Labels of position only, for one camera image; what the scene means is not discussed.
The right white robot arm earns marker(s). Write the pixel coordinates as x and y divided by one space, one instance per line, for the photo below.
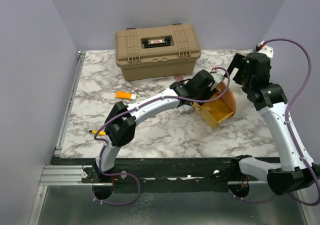
297 169

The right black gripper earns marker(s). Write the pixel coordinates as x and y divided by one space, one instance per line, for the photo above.
239 61

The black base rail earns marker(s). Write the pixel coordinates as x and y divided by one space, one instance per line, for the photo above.
149 175

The orange white cream tube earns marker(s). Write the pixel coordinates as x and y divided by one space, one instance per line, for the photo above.
125 95

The lavender small bottle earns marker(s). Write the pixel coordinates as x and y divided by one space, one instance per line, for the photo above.
181 110

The white spray bottle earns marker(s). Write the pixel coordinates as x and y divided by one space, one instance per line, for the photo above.
188 108

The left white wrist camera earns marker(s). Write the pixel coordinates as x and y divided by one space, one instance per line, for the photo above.
217 77

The tan plastic toolbox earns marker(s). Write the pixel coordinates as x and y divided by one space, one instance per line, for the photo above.
143 53

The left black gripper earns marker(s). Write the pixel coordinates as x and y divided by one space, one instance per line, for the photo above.
208 93

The pink blush palette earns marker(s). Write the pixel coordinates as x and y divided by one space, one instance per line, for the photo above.
179 78

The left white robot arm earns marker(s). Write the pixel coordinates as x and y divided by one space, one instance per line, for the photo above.
120 125

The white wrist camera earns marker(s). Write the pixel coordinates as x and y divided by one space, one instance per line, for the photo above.
217 77
263 48

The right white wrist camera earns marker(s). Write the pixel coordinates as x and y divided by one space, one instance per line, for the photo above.
263 48

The white round makeup organizer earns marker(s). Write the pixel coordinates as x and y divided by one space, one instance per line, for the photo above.
231 104

